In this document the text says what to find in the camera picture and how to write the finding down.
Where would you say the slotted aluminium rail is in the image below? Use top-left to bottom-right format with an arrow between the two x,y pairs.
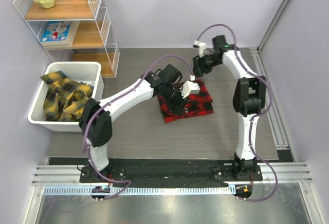
43,185 -> 236,196

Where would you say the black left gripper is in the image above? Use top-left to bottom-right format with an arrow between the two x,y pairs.
162,85 -> 190,117

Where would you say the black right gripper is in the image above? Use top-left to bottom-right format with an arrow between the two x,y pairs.
192,53 -> 221,78

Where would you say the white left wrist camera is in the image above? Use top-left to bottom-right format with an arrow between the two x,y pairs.
179,75 -> 200,99

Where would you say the blue white picture book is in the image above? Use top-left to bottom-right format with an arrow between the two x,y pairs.
40,21 -> 72,47

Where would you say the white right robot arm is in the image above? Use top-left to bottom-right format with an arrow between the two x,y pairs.
193,35 -> 266,180

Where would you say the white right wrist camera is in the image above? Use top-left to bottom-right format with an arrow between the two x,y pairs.
193,40 -> 207,58

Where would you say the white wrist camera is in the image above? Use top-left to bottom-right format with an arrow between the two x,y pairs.
179,75 -> 200,99
193,40 -> 207,58

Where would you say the white wire shelf rack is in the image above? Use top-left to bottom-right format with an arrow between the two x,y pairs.
13,0 -> 120,78

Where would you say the red black plaid shirt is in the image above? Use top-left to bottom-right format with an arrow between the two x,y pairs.
157,79 -> 214,123

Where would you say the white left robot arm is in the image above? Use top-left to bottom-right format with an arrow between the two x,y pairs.
79,64 -> 188,182

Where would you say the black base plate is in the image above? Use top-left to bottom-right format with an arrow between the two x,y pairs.
79,159 -> 263,189

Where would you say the yellow plaid shirt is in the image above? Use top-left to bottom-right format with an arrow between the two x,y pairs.
41,71 -> 94,122

